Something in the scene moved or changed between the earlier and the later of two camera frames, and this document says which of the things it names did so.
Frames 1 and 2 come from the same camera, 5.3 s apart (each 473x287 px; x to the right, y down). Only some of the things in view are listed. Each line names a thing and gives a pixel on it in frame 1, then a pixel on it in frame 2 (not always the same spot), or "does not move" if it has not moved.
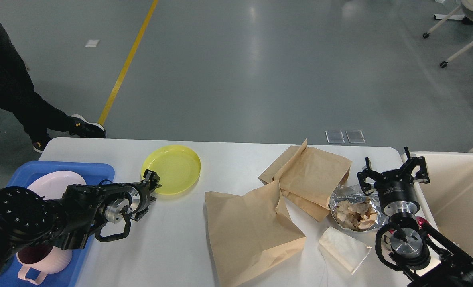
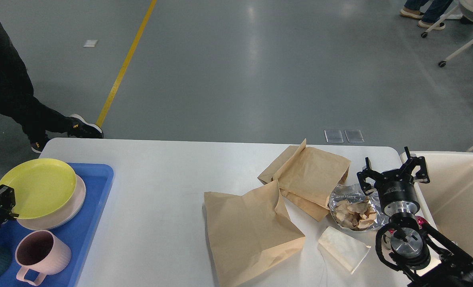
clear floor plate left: [335, 136] does not move
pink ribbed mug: [47, 259] does not move
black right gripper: [396, 190] does not move
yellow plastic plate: [178, 167] -> [42, 186]
